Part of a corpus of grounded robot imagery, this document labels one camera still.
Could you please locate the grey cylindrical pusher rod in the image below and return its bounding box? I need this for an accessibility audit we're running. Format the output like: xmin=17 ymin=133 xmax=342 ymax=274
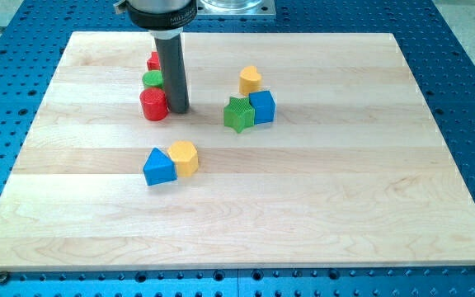
xmin=155 ymin=35 xmax=190 ymax=114

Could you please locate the yellow heart block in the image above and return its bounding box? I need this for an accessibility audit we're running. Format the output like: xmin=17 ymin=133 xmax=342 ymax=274
xmin=239 ymin=65 xmax=262 ymax=96

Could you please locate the blue cube block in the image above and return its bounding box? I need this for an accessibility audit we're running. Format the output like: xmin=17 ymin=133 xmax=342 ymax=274
xmin=249 ymin=91 xmax=275 ymax=125

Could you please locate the red block behind rod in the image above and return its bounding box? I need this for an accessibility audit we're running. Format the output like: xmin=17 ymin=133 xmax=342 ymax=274
xmin=146 ymin=51 xmax=161 ymax=71

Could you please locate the green cylinder block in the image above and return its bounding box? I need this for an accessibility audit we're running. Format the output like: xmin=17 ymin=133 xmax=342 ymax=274
xmin=142 ymin=70 xmax=163 ymax=89

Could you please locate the red cylinder block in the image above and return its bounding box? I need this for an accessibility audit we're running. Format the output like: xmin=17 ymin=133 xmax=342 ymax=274
xmin=139 ymin=87 xmax=168 ymax=121

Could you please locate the green star block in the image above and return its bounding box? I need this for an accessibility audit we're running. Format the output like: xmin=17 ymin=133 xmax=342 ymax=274
xmin=223 ymin=97 xmax=255 ymax=133

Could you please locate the yellow hexagon block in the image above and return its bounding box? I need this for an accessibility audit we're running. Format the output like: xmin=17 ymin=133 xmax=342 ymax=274
xmin=167 ymin=140 xmax=199 ymax=177

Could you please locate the blue triangle block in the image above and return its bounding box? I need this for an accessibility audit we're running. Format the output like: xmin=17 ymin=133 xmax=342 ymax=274
xmin=143 ymin=148 xmax=177 ymax=186

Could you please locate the blue perforated table plate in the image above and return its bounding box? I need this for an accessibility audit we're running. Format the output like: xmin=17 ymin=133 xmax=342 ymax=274
xmin=0 ymin=0 xmax=475 ymax=296

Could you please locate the light wooden board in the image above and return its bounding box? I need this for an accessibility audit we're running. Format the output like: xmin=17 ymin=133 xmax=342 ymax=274
xmin=0 ymin=31 xmax=475 ymax=271

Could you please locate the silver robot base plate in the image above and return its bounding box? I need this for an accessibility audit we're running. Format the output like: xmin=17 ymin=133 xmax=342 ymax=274
xmin=197 ymin=0 xmax=276 ymax=21

